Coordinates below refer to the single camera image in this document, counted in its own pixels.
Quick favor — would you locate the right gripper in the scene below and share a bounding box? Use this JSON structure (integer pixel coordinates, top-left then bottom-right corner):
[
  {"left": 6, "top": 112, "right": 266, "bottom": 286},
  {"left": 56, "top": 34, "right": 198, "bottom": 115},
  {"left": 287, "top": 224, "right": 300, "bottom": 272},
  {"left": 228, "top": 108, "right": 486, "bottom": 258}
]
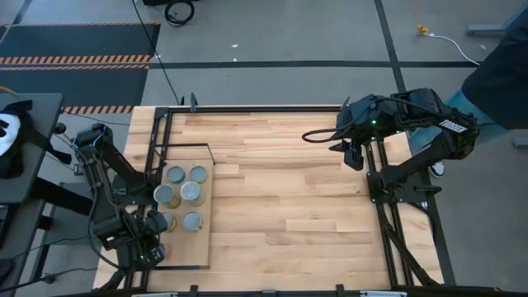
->
[{"left": 328, "top": 138, "right": 368, "bottom": 171}]

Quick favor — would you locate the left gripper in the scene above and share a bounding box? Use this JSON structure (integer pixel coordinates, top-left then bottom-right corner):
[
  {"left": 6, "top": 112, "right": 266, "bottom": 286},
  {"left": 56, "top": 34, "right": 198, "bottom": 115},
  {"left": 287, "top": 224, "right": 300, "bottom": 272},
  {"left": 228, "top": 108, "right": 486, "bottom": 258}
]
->
[{"left": 119, "top": 210, "right": 168, "bottom": 271}]

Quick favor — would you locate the short green peach can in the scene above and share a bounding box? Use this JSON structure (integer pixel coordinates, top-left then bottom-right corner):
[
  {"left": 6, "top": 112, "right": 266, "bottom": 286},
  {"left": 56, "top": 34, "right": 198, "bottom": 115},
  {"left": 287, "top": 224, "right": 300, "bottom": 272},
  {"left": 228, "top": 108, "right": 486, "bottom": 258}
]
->
[{"left": 181, "top": 210, "right": 205, "bottom": 233}]

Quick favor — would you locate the short yellow green can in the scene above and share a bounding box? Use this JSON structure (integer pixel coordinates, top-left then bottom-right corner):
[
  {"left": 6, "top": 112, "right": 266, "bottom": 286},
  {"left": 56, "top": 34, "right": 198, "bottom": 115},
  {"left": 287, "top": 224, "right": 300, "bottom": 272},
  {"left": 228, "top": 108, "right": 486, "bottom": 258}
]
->
[{"left": 189, "top": 165, "right": 209, "bottom": 185}]

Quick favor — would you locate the black side table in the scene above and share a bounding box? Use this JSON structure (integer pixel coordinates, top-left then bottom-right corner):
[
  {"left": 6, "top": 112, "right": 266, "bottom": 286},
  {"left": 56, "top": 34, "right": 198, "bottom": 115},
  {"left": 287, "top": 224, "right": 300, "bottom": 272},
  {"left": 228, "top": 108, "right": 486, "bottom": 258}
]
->
[{"left": 0, "top": 92, "right": 96, "bottom": 297}]

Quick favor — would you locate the black hazard striped floor mat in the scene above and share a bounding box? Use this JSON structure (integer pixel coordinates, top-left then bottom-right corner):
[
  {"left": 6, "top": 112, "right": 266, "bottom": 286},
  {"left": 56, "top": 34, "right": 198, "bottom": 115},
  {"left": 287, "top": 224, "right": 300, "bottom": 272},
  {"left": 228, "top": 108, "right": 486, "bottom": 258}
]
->
[
  {"left": 0, "top": 21, "right": 162, "bottom": 66},
  {"left": 0, "top": 64, "right": 150, "bottom": 116}
]

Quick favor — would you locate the person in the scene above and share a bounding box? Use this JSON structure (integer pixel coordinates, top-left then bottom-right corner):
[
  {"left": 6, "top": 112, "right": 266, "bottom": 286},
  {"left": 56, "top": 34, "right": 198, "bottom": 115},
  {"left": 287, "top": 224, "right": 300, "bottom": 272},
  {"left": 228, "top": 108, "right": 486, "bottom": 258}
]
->
[{"left": 407, "top": 7, "right": 528, "bottom": 179}]

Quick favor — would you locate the black white bag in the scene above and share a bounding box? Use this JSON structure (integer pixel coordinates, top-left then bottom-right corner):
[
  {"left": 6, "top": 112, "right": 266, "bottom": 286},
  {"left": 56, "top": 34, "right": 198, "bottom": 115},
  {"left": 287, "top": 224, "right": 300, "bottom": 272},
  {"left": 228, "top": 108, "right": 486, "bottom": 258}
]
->
[{"left": 0, "top": 100, "right": 73, "bottom": 179}]

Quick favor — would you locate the wooden shelf black wire frame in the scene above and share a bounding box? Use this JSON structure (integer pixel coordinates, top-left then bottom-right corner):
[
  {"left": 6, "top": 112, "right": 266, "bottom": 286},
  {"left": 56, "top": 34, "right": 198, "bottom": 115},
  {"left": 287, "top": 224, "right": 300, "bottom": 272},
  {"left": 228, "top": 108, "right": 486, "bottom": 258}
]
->
[{"left": 153, "top": 142, "right": 217, "bottom": 271}]

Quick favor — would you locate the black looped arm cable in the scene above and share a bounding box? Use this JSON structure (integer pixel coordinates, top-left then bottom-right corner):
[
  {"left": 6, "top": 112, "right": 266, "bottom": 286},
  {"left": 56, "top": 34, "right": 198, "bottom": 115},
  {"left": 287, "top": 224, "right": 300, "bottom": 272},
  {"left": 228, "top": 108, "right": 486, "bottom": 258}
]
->
[{"left": 301, "top": 127, "right": 344, "bottom": 144}]

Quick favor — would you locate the black aluminium rig frame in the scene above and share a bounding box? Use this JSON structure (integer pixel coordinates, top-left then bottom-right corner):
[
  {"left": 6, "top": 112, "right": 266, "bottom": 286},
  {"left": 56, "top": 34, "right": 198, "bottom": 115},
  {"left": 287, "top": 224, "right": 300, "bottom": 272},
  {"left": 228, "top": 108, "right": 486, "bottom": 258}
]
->
[{"left": 61, "top": 93, "right": 528, "bottom": 297}]

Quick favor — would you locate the white cable yellow plug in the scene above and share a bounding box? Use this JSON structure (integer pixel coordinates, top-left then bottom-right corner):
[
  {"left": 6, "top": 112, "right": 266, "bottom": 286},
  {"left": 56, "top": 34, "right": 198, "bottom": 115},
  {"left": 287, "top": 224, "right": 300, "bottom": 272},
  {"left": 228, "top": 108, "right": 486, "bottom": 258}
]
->
[{"left": 415, "top": 23, "right": 482, "bottom": 67}]

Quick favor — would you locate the long black floor cable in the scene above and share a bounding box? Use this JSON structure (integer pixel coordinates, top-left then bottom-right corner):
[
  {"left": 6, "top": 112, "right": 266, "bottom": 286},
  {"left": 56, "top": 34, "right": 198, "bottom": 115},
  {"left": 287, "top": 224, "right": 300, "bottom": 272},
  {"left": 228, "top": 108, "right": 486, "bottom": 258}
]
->
[{"left": 130, "top": 0, "right": 185, "bottom": 106}]

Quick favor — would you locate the coiled black floor cable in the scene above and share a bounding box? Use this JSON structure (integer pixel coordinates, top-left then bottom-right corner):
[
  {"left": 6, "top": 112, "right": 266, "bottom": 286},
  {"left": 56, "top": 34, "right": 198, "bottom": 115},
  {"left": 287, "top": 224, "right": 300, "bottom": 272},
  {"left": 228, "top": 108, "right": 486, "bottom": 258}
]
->
[{"left": 163, "top": 0, "right": 196, "bottom": 28}]

